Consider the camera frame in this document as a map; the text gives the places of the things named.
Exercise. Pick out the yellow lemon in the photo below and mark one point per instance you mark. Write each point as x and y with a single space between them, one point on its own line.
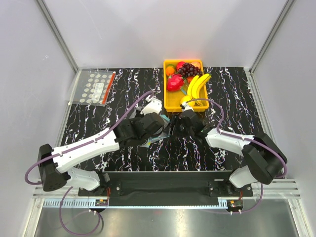
187 99

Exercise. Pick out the black marble table mat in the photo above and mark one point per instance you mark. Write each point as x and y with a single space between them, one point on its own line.
233 109

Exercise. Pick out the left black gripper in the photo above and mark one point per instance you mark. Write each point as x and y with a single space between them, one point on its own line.
138 116

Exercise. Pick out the aluminium frame rail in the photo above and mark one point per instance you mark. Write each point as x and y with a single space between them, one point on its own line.
284 189

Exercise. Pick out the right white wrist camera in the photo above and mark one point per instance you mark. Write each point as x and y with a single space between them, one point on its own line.
186 107

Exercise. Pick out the peach fruit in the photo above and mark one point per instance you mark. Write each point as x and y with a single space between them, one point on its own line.
196 64

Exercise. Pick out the clear bag teal zipper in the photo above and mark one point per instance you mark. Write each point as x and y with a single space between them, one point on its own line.
164 133

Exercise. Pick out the purple grape bunch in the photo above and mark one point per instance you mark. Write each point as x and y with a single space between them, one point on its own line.
189 70

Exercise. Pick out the red dragon fruit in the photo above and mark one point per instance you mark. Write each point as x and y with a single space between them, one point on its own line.
174 82

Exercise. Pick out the red apple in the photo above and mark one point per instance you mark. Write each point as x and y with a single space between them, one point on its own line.
179 65

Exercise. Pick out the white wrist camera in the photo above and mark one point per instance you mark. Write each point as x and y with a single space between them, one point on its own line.
154 105
186 107

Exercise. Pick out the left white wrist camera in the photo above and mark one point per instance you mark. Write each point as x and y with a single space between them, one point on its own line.
154 105

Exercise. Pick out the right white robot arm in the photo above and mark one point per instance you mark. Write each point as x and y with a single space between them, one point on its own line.
264 160

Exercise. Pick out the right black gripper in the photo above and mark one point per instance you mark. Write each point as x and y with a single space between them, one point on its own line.
176 121

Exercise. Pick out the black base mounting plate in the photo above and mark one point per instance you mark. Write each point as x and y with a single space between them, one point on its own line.
213 183

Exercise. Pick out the orange mandarin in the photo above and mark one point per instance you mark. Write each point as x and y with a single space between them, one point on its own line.
169 71

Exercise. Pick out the yellow banana bunch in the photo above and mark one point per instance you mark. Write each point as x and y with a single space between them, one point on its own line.
197 84

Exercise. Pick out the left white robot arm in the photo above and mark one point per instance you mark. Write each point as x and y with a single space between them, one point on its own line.
58 167

